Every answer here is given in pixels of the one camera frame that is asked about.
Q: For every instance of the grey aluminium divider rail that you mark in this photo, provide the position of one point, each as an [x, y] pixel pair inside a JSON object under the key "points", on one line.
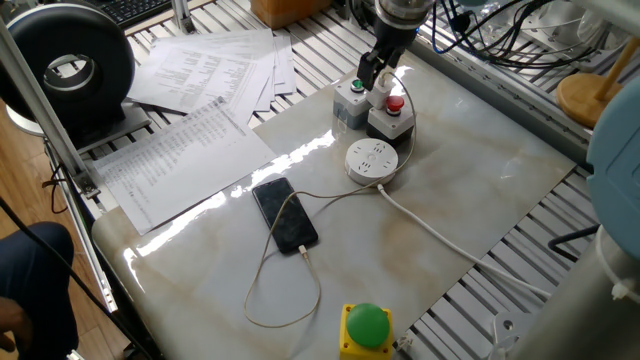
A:
{"points": [[500, 100]]}

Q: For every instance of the printed table paper sheet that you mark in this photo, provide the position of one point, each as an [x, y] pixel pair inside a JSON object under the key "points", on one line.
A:
{"points": [[200, 80]]}

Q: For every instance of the black computer keyboard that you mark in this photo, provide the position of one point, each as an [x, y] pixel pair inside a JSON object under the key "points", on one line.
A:
{"points": [[135, 11]]}

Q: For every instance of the aluminium table edge rail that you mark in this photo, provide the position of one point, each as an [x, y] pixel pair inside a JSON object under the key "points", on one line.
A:
{"points": [[100, 287]]}

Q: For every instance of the grey box red mushroom button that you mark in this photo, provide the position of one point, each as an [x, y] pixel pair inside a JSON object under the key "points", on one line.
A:
{"points": [[390, 122]]}

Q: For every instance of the white charger adapter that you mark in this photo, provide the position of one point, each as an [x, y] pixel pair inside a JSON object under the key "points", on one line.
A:
{"points": [[380, 97]]}

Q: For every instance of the orange brown box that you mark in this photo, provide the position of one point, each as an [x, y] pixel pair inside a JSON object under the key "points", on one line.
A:
{"points": [[280, 12]]}

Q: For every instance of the grey box green push button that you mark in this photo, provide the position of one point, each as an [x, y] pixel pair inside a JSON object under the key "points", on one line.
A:
{"points": [[350, 102]]}

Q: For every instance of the clear plastic cup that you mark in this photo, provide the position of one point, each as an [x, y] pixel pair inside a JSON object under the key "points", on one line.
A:
{"points": [[492, 22]]}

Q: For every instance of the black smartphone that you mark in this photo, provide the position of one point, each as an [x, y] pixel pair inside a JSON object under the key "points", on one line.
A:
{"points": [[295, 225]]}

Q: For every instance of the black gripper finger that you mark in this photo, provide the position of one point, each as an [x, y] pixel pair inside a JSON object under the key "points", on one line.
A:
{"points": [[369, 70], [391, 69]]}

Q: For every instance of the grey metal base plate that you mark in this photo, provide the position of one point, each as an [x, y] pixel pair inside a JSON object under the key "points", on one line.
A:
{"points": [[130, 122]]}

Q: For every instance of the large printed paper sheet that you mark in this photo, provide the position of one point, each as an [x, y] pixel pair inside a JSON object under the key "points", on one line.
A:
{"points": [[175, 165]]}

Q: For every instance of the aluminium frame post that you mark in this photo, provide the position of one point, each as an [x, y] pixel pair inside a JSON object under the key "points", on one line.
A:
{"points": [[55, 115]]}

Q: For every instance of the person's right hand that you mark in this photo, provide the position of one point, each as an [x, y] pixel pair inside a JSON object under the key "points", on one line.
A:
{"points": [[15, 325]]}

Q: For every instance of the person's leg dark trousers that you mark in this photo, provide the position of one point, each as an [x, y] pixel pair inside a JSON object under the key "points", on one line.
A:
{"points": [[40, 270]]}

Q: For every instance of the white paper sheet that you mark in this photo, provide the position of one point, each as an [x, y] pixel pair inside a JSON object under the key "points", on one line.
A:
{"points": [[215, 40], [285, 65]]}

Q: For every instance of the wooden stand round base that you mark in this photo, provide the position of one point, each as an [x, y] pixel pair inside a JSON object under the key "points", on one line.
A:
{"points": [[575, 100]]}

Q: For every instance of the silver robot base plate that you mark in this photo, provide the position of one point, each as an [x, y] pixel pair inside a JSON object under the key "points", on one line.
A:
{"points": [[510, 327]]}

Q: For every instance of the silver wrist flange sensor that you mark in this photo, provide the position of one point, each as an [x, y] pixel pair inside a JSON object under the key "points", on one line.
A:
{"points": [[402, 12]]}

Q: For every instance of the yellow box green dome button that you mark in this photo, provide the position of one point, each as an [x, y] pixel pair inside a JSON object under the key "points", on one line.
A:
{"points": [[367, 325]]}

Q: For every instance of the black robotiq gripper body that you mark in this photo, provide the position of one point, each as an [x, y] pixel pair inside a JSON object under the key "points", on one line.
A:
{"points": [[395, 42]]}

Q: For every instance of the clear plastic jug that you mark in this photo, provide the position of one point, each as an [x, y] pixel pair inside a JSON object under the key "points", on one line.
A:
{"points": [[600, 30]]}

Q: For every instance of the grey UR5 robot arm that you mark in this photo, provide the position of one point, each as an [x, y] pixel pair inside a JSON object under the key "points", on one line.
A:
{"points": [[615, 165]]}

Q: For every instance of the small white clip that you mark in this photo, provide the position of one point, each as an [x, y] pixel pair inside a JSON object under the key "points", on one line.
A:
{"points": [[405, 342]]}

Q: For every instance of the round white power socket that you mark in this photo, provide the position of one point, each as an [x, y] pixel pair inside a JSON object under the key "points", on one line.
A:
{"points": [[371, 160]]}

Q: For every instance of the small metal stand post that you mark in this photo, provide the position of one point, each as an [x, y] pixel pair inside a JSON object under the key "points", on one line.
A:
{"points": [[182, 15]]}

